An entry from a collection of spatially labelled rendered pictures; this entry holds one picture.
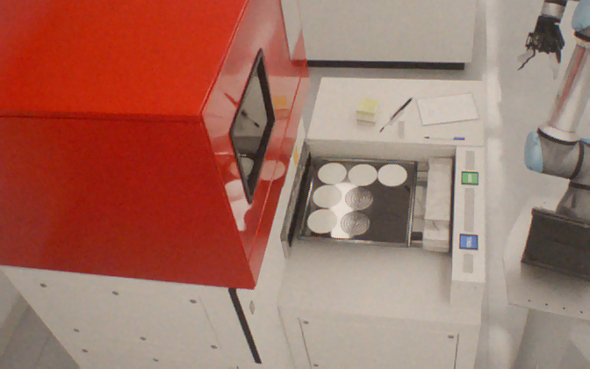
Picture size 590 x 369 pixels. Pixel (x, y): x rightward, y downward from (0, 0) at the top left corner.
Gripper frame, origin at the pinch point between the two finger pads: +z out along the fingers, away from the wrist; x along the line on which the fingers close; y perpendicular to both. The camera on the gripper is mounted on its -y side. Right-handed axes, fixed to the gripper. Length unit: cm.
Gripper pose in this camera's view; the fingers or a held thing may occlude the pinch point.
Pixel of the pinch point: (536, 75)
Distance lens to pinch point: 243.3
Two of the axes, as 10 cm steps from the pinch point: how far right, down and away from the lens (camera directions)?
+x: 6.2, 3.2, -7.1
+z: -2.1, 9.5, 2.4
